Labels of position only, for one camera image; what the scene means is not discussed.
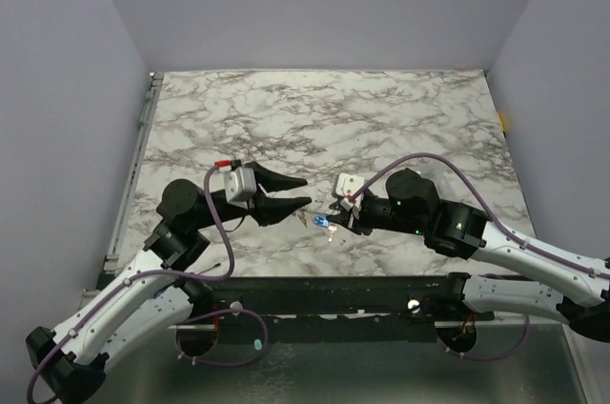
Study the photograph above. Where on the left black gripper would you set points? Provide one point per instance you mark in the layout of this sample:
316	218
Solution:
267	210

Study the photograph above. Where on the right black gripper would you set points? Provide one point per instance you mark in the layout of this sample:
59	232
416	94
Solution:
355	213

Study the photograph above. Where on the key with blue tag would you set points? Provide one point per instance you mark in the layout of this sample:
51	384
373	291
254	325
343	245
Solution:
324	223

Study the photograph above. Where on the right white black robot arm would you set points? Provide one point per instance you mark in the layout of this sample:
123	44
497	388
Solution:
548	282

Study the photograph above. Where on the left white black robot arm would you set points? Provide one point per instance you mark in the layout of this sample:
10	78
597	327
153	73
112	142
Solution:
165	281

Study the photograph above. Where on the small black screwdriver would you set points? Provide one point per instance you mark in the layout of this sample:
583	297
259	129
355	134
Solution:
212	267

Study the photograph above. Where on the clear plastic bag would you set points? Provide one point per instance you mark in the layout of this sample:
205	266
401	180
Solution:
438	177

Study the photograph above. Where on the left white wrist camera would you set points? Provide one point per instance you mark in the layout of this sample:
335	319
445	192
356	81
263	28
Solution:
239	185

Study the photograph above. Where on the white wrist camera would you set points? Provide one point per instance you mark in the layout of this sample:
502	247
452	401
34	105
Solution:
345	187
239	185

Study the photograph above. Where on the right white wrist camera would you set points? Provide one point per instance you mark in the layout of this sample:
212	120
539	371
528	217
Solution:
345	187

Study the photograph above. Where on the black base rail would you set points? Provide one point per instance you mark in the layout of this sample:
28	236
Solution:
331	309

